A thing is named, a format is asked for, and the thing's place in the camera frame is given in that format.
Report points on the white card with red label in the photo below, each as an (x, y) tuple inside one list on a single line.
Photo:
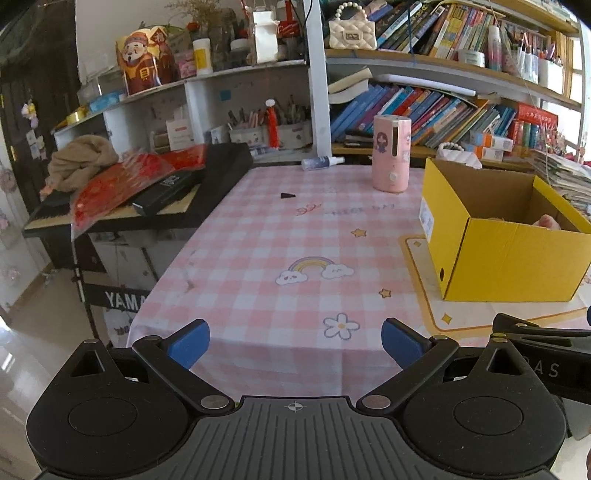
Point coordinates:
[(180, 134)]

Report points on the yellow cardboard box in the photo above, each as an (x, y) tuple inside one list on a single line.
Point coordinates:
[(503, 258)]

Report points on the flat lying beige books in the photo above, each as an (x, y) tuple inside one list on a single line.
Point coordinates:
[(348, 85)]

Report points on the red printed packaging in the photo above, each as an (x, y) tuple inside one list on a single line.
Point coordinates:
[(120, 184)]

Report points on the beige cloth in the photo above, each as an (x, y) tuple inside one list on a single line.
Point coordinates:
[(83, 159)]

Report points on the red tassel ornament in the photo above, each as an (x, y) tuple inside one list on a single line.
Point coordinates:
[(272, 124)]

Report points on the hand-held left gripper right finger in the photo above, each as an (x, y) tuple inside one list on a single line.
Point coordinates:
[(401, 344)]

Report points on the tall pastel bottle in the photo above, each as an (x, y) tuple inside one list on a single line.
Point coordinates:
[(494, 48)]

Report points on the white quilted handbag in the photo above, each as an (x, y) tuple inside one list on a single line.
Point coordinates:
[(352, 31)]

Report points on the orange and white boxes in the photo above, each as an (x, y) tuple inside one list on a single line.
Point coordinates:
[(491, 145)]

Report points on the small black triangular piece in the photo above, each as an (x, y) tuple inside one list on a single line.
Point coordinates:
[(287, 195)]

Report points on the long black box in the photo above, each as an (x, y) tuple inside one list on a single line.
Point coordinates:
[(166, 191)]

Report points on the pink checked tablecloth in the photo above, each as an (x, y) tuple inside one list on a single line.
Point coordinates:
[(277, 240)]

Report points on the white cup of markers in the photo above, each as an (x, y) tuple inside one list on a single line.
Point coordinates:
[(550, 76)]

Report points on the white and wood bookshelf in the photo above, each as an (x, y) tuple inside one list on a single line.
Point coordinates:
[(318, 92)]

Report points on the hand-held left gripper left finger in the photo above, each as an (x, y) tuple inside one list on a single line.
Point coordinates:
[(189, 344)]

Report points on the row of leaning books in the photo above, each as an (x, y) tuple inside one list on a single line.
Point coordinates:
[(429, 117)]

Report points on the white shelf unit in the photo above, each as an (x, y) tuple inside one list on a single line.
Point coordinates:
[(203, 101)]

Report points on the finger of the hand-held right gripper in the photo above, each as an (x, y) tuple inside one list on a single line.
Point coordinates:
[(531, 328)]

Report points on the row of upright books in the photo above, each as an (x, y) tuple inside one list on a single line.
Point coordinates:
[(434, 27)]

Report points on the black electric piano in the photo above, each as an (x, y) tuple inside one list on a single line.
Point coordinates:
[(217, 184)]

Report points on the stack of booklets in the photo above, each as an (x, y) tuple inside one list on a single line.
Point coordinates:
[(563, 180)]

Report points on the white paper carton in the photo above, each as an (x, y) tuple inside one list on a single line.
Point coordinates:
[(265, 37)]

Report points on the red boxed book set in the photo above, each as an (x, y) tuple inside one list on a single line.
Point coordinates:
[(535, 129)]

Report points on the pink humidifier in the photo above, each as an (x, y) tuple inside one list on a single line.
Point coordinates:
[(391, 154)]

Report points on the pink plush pig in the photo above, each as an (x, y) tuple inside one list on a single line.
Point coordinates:
[(548, 222)]

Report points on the white bottle with yellow label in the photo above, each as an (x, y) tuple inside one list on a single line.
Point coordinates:
[(202, 57)]

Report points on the small spray bottle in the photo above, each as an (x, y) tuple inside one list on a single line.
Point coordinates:
[(322, 162)]

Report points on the fortune god paper figure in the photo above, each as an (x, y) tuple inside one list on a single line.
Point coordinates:
[(145, 62)]

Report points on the round white tin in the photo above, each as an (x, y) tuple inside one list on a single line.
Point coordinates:
[(471, 59)]

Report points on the white pen holder with pens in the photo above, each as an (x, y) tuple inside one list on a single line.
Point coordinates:
[(247, 136)]

